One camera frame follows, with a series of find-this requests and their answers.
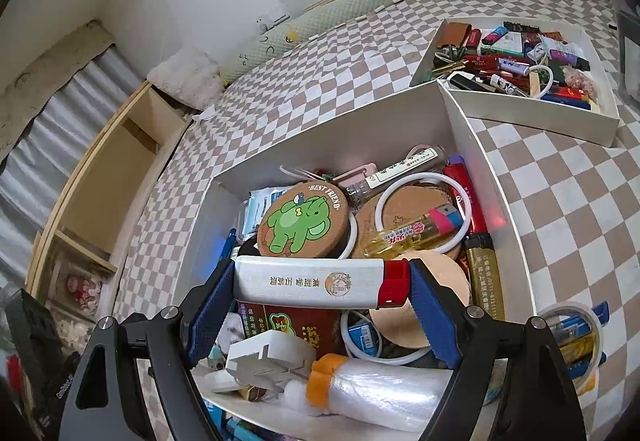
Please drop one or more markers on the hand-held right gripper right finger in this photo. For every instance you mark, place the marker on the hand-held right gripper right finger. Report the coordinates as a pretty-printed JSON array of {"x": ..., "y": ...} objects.
[{"x": 435, "y": 316}]

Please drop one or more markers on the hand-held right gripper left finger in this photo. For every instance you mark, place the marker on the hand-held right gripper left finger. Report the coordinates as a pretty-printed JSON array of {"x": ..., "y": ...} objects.
[{"x": 212, "y": 306}]

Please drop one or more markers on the round wooden lid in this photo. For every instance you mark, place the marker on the round wooden lid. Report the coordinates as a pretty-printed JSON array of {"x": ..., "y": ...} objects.
[{"x": 445, "y": 281}]

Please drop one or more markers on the gold lighter with pink cap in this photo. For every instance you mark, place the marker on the gold lighter with pink cap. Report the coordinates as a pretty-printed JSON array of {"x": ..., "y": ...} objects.
[{"x": 415, "y": 231}]

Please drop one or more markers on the plastic wrap roll orange cap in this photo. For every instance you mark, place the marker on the plastic wrap roll orange cap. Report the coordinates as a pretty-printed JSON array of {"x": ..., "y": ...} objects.
[{"x": 390, "y": 391}]

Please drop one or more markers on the white lighter with red cap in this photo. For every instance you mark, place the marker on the white lighter with red cap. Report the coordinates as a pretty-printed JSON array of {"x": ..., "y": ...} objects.
[{"x": 310, "y": 281}]

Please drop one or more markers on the white shoe box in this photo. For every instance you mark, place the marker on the white shoe box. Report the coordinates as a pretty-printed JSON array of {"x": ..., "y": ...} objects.
[{"x": 475, "y": 161}]

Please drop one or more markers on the framed figurine display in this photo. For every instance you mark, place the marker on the framed figurine display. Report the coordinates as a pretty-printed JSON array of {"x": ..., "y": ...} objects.
[{"x": 80, "y": 291}]

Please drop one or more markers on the plain cork coaster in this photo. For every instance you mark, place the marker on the plain cork coaster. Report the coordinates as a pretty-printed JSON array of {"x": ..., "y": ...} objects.
[{"x": 405, "y": 206}]

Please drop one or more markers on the cork coaster green animal print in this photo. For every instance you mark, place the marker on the cork coaster green animal print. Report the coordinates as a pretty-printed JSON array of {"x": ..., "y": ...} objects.
[{"x": 300, "y": 221}]

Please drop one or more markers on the beige tape roll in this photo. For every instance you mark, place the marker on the beige tape roll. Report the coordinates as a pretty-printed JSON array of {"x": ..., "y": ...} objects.
[{"x": 597, "y": 351}]

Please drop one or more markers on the wooden bedside shelf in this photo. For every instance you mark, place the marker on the wooden bedside shelf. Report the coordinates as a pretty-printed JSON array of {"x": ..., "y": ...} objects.
[{"x": 115, "y": 171}]

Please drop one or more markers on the grey white curtain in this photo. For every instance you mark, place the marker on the grey white curtain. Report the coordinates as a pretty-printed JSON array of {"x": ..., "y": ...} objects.
[{"x": 60, "y": 121}]

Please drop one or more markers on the shallow white box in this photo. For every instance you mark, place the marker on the shallow white box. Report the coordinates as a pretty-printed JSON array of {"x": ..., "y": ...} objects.
[{"x": 540, "y": 113}]

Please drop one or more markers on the white fluffy pillow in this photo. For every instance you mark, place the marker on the white fluffy pillow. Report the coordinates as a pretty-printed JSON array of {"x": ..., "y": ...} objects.
[{"x": 187, "y": 76}]

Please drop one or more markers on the beige printed curtain valance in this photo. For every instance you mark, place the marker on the beige printed curtain valance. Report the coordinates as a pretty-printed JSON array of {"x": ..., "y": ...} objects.
[{"x": 45, "y": 76}]

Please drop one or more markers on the green long bolster pillow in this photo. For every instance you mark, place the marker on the green long bolster pillow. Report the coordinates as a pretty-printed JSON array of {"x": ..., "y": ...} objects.
[{"x": 325, "y": 21}]

